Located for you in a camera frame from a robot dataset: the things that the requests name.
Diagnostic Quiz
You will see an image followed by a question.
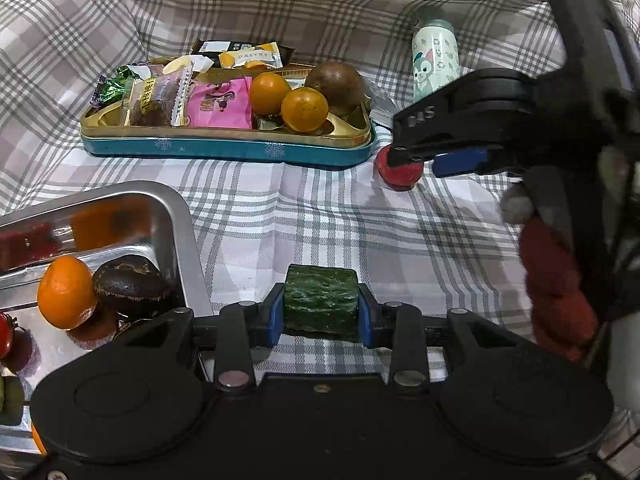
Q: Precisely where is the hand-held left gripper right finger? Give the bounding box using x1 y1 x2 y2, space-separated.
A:
356 288 527 389

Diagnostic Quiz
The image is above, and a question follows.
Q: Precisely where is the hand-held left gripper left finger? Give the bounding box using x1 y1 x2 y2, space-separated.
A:
119 284 287 392

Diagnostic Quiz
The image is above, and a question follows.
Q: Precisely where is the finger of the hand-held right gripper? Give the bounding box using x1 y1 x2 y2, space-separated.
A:
432 148 526 178
391 67 540 167

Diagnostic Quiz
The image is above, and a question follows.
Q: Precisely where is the green cucumber piece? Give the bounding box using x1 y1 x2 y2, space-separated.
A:
282 264 361 338
0 375 26 426

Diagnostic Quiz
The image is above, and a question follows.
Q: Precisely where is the red round fruit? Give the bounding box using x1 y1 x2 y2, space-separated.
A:
376 145 422 192

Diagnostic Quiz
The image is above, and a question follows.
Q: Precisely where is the dark brown passion fruit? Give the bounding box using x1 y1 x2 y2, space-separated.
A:
92 255 171 313

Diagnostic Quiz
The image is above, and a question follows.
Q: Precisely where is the stainless steel tray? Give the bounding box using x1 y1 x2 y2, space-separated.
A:
0 181 216 456

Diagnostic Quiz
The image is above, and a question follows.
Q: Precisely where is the oval orange kumquat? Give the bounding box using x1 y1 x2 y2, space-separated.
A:
37 256 98 331

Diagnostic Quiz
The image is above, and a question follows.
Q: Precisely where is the red cherry tomato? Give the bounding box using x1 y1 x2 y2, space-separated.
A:
0 312 18 361

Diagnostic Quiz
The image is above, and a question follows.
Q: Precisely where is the person's right hand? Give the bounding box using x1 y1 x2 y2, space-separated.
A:
501 184 600 362

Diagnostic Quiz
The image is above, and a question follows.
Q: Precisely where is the mint green printed bottle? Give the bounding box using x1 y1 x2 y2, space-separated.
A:
411 7 461 103

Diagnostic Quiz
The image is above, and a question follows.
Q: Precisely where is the clear plastic wrapper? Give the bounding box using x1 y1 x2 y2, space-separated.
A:
362 85 401 128

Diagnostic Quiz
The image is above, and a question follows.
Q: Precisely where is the plaid bedsheet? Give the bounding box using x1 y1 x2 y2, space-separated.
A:
0 0 640 461

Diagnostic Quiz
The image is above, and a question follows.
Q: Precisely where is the large brown round fruit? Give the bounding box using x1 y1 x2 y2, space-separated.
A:
305 61 366 117

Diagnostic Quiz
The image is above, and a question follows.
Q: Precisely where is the teal and gold tin box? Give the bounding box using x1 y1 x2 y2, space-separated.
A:
80 62 377 170

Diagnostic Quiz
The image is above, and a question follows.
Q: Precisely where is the pink snack packet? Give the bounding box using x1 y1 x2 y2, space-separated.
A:
189 76 253 130

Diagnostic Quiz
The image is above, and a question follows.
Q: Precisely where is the yellow pastry packet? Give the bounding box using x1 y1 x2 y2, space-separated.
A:
219 42 281 70

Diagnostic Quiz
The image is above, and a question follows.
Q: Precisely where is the clear wrapped snack bar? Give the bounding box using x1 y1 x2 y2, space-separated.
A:
170 67 193 127

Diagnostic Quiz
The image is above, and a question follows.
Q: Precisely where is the clear packet of dates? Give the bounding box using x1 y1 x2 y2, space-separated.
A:
120 74 173 126

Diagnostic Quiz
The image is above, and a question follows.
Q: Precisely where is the black snack packet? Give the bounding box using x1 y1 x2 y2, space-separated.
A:
192 40 296 68

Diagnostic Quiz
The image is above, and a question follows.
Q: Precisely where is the white candy wrapper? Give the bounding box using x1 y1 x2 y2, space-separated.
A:
162 55 213 76

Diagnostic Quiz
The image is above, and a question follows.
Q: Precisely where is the green foil candy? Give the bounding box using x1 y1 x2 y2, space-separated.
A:
95 66 138 106

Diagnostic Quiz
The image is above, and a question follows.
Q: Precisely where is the plaid pillow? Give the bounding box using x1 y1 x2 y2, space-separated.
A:
0 0 146 126

